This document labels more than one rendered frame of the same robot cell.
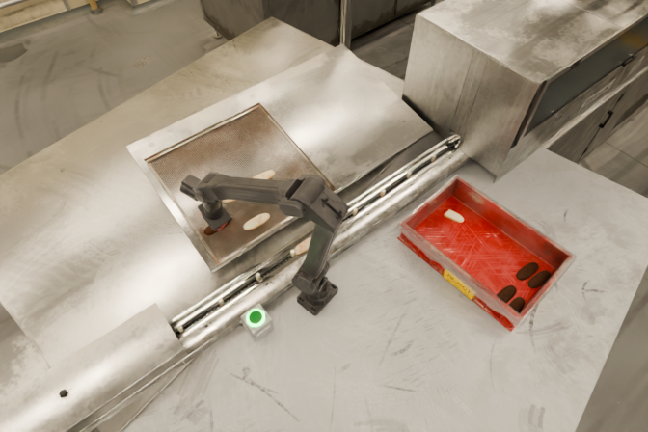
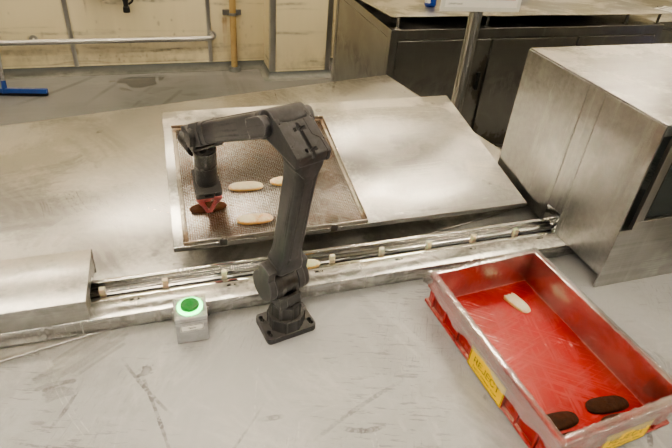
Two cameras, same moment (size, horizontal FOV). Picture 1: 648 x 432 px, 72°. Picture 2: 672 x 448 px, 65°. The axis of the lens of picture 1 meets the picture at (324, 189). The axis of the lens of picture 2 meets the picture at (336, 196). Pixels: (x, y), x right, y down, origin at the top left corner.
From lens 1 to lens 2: 0.55 m
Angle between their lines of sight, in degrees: 22
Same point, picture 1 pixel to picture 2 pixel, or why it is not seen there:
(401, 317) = (383, 390)
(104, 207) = (113, 170)
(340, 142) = (398, 178)
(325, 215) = (292, 140)
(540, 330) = not seen: outside the picture
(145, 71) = not seen: hidden behind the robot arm
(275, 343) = (200, 354)
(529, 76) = (656, 117)
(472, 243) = (530, 341)
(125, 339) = (33, 270)
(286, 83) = (363, 110)
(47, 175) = (82, 131)
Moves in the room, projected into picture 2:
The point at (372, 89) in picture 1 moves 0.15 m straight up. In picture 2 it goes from (463, 142) to (472, 102)
